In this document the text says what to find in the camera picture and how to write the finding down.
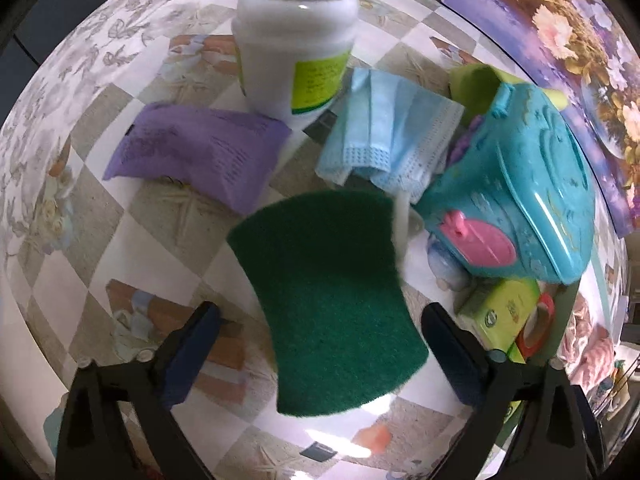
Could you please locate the purple packet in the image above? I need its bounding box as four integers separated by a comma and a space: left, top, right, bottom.
102, 102, 292, 216

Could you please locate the checkered printed tablecloth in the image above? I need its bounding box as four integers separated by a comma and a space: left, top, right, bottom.
0, 0, 631, 480

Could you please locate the green carton box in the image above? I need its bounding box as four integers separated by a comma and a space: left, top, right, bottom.
457, 277, 543, 366

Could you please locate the red tape ring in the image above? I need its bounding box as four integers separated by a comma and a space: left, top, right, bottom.
515, 292, 557, 361

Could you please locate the teal plastic toy case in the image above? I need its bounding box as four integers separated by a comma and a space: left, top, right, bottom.
415, 80, 598, 286

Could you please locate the blue face mask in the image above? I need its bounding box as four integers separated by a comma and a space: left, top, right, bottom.
315, 67, 466, 241

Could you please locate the white plastic bottle green label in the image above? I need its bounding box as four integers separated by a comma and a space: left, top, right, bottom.
234, 0, 375, 123

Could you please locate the green scouring pad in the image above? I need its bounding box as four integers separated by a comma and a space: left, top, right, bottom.
226, 191, 431, 418

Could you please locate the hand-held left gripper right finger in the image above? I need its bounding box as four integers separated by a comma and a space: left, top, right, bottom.
421, 302, 608, 480

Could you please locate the floral wall poster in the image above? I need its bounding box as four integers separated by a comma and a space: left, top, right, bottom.
442, 0, 640, 238

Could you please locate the yellow-green cloth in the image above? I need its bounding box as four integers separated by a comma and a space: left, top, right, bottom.
447, 64, 568, 116

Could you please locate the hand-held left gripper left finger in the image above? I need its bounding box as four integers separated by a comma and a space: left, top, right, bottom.
55, 301, 236, 480

